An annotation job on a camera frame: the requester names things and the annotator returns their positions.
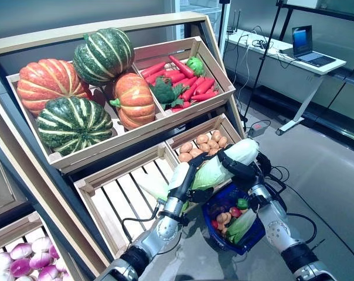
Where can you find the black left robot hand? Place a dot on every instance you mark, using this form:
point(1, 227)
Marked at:
point(194, 168)

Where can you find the long wooden slat crate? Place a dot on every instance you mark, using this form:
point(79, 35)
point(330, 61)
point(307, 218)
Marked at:
point(106, 146)

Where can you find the small green pepper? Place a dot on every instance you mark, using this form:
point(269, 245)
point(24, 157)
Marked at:
point(242, 202)

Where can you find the dark purple vegetable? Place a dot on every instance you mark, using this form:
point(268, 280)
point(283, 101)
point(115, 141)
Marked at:
point(218, 209)

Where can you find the black router with antennas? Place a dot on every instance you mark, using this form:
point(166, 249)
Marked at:
point(234, 27)

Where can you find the red carrot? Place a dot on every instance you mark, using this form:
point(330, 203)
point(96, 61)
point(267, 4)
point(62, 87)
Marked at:
point(192, 89)
point(204, 96)
point(155, 77)
point(172, 73)
point(181, 66)
point(177, 109)
point(178, 79)
point(186, 104)
point(204, 85)
point(153, 69)

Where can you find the white desk on casters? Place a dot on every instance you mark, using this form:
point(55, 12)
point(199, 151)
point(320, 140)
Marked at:
point(238, 43)

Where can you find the green striped pumpkin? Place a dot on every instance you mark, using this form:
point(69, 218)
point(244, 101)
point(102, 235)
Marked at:
point(74, 126)
point(103, 55)

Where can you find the wooden display shelf frame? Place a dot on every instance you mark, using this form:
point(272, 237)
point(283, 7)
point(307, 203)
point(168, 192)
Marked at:
point(106, 29)

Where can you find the orange pumpkin with green stem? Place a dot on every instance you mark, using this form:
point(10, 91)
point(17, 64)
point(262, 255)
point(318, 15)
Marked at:
point(134, 99)

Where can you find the small napa cabbage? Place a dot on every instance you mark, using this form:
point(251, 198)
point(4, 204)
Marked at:
point(241, 225)

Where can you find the blue plastic shopping basket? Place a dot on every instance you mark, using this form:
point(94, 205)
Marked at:
point(253, 238)

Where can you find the open grey laptop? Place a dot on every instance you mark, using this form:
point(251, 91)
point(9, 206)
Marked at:
point(302, 39)

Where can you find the red peppers in basket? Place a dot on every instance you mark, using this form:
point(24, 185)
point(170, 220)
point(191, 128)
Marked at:
point(234, 211)

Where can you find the large orange pumpkin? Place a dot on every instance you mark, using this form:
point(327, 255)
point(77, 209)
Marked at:
point(48, 83)

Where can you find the dark green broccoli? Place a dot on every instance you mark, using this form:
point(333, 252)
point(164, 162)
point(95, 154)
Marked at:
point(165, 92)

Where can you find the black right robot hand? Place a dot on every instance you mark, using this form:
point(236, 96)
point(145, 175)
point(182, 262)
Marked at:
point(247, 172)

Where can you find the black vertical stand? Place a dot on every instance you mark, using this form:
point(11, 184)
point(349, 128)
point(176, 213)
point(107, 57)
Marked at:
point(224, 26)

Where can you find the pale napa cabbage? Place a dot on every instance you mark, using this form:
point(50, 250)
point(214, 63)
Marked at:
point(155, 190)

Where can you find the brown potato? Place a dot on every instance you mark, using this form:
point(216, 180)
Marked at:
point(186, 147)
point(224, 218)
point(223, 142)
point(184, 157)
point(216, 135)
point(196, 152)
point(204, 147)
point(214, 151)
point(213, 144)
point(202, 138)

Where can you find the black stand pole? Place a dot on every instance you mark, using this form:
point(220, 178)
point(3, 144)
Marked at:
point(263, 58)

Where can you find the large napa cabbage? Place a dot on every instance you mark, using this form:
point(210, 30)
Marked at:
point(244, 148)

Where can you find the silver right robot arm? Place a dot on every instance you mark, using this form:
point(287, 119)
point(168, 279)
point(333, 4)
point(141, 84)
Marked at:
point(278, 228)

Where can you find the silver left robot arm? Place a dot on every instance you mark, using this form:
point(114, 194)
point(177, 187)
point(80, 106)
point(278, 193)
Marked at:
point(165, 231)

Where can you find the bright green bell pepper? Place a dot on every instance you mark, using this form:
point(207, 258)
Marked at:
point(195, 65)

